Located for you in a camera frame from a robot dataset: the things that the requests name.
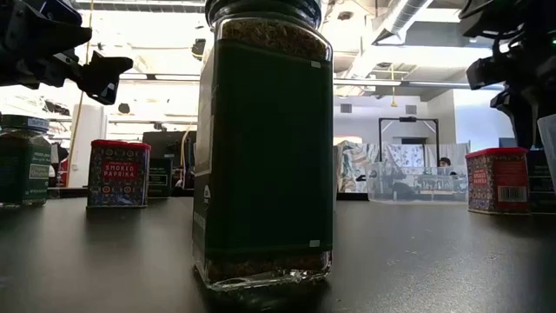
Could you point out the white round column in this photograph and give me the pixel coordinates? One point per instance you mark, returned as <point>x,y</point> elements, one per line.
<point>93,148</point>

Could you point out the clear plastic bin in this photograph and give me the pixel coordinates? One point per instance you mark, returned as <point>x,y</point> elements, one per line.
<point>417,191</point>

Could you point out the green-lidded glass spice jar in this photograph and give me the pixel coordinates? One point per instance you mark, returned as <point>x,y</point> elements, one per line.
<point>21,169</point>
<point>269,152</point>

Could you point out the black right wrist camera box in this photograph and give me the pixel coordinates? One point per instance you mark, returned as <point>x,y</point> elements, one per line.
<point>484,73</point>

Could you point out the black ceiling spotlight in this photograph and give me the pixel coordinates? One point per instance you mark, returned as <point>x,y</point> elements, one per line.
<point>199,47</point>

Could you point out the grey wall vent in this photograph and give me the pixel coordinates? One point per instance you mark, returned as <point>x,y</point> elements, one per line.
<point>346,108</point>
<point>411,109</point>

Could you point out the silver ventilation duct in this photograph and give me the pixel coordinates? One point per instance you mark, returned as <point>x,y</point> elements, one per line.
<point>404,17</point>

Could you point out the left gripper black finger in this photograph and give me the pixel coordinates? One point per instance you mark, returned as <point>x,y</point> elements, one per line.
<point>106,78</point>

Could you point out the colourful patterned cloth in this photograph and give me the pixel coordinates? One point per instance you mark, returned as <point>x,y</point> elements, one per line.
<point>352,165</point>

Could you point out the black TV screen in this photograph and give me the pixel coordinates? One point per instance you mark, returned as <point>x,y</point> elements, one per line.
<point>167,143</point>

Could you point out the black round ceiling fixture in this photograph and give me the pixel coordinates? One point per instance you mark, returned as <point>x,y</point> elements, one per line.
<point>123,108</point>

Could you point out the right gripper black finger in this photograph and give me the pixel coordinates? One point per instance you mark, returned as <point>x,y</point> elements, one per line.
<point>523,121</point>
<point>499,102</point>

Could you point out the grey patterned cloth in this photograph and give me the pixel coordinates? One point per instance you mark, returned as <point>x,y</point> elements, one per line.
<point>404,154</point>

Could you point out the plain white cloth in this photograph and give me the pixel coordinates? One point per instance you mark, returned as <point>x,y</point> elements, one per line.
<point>452,152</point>

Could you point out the black metal frame stand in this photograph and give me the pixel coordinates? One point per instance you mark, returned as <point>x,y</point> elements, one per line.
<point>407,118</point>

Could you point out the red-lidded smoked paprika tin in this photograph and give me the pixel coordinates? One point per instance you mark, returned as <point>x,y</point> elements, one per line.
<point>495,182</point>
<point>118,174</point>

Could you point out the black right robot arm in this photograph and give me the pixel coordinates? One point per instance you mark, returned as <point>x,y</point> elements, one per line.
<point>491,17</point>

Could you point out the dark computer monitor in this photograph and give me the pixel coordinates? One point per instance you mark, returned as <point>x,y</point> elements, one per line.
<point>507,142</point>

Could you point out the yellow hanging pendant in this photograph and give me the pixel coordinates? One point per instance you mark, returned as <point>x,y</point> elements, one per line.
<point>393,103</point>

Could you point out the black office chair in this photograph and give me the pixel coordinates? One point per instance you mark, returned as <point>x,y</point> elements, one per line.
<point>58,152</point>

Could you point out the person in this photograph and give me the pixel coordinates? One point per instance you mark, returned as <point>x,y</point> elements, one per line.
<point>444,161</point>

